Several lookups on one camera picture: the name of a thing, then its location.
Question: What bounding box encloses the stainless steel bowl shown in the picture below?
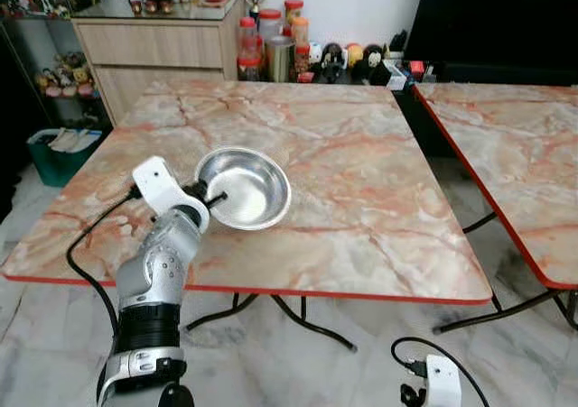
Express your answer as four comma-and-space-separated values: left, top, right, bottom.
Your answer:
194, 147, 293, 231

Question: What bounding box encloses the marble top folding table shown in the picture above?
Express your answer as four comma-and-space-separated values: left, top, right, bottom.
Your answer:
0, 78, 493, 352
411, 82, 578, 336

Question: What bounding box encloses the green plastic bin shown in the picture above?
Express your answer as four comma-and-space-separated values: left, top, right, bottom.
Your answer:
27, 127, 106, 188

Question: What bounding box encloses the red lid plastic jar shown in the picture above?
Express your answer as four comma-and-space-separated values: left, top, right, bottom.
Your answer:
258, 8, 284, 38
238, 17, 261, 81

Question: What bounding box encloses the steel canister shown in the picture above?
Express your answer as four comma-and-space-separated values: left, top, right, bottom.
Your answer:
266, 35, 296, 83

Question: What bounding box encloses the wooden drawer cabinet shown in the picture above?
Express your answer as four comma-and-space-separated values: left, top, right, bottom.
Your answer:
70, 0, 247, 124

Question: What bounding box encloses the orange snack jar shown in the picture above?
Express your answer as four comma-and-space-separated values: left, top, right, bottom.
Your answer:
290, 17, 311, 74

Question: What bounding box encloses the black white toy figurine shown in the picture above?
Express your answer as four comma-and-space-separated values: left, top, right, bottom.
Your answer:
320, 42, 348, 83

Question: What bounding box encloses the glass display shelf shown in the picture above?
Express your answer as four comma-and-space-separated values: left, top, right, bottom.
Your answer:
0, 0, 114, 133

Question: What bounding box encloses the small white box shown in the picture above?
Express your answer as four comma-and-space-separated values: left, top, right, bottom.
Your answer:
383, 61, 409, 90

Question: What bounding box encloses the black television screen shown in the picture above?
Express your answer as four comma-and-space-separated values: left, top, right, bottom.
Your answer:
404, 0, 578, 65

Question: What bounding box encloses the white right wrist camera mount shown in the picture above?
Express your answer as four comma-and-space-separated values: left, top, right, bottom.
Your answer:
424, 354, 463, 407

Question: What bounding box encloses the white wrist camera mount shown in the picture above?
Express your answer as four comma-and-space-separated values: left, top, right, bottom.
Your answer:
424, 354, 463, 407
132, 156, 210, 236

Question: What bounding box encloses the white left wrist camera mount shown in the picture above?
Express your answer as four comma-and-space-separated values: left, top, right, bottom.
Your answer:
132, 156, 210, 236

